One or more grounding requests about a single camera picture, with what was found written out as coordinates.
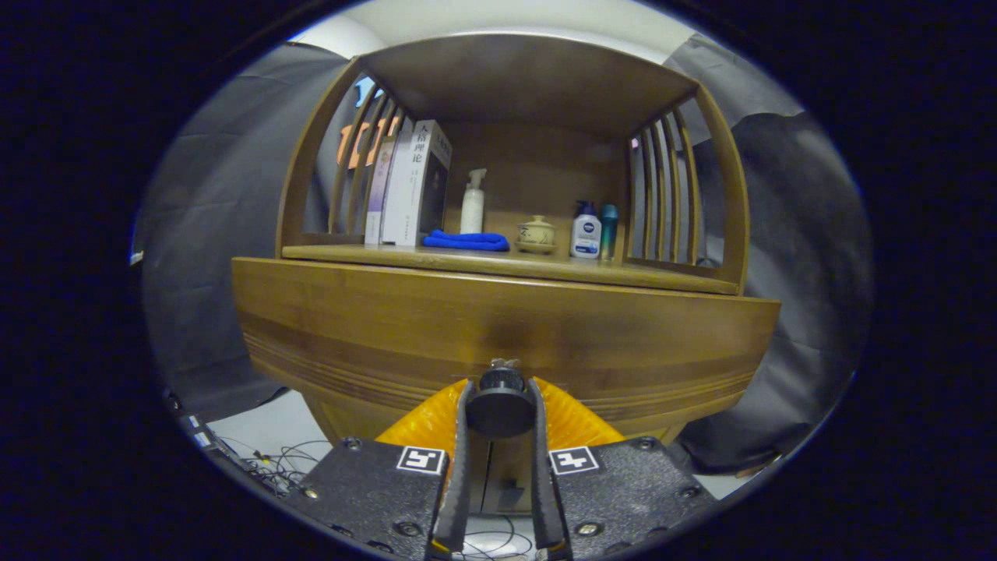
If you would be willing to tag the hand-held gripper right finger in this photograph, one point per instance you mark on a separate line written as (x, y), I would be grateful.
(623, 491)

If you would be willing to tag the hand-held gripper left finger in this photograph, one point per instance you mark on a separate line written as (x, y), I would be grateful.
(374, 491)

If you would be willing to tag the black drawer knob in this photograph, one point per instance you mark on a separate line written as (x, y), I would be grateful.
(500, 409)

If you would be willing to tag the wooden drawer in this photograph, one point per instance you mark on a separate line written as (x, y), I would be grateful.
(389, 327)

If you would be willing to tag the wooden countertop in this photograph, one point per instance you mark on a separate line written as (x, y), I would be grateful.
(545, 269)

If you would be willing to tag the wooden cabinet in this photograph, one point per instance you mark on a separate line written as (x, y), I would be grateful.
(537, 86)

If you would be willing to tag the black floor device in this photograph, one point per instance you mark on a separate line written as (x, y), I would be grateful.
(199, 432)

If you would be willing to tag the white lotion bottle blue cap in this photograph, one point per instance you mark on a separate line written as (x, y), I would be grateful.
(586, 236)

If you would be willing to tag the teal bottle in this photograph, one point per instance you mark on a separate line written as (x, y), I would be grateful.
(608, 230)

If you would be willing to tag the blue folded cloth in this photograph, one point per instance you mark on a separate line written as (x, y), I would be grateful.
(467, 241)

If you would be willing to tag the beige lidded teacup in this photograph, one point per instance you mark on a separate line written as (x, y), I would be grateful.
(536, 234)

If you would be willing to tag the thin purple book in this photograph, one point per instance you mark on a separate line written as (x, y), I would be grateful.
(378, 195)

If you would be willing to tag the white pump bottle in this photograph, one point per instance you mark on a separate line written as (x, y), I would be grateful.
(472, 210)

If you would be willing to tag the thin white book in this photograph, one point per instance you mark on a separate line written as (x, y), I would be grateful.
(396, 187)

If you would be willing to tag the thick white book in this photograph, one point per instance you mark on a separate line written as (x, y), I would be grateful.
(420, 187)

